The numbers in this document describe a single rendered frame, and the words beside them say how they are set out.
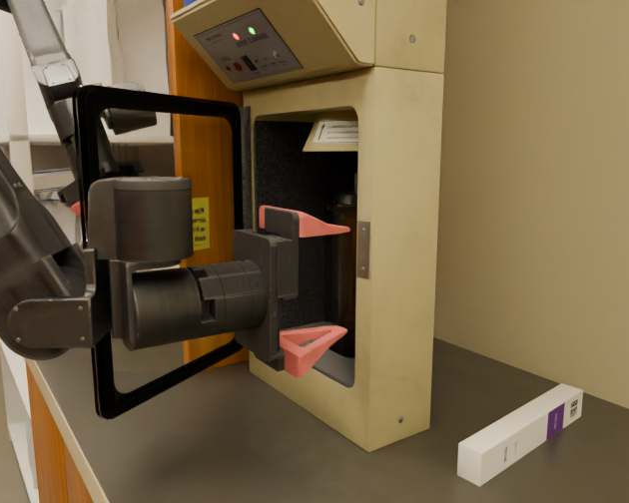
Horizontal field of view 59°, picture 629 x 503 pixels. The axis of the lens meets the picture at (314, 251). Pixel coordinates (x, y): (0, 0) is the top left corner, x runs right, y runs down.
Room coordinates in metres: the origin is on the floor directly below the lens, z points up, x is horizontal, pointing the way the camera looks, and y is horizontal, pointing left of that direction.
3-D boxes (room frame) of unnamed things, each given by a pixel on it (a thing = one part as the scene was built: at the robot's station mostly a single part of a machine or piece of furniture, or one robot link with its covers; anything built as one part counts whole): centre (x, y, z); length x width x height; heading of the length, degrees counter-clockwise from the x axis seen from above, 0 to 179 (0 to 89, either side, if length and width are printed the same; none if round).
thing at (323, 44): (0.74, 0.07, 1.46); 0.32 x 0.11 x 0.10; 35
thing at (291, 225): (0.48, 0.01, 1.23); 0.09 x 0.07 x 0.07; 125
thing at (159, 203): (0.41, 0.15, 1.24); 0.12 x 0.09 x 0.11; 94
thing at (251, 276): (0.44, 0.07, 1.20); 0.07 x 0.07 x 0.10; 35
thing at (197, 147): (0.76, 0.19, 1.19); 0.30 x 0.01 x 0.40; 152
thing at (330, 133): (0.82, -0.07, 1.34); 0.18 x 0.18 x 0.05
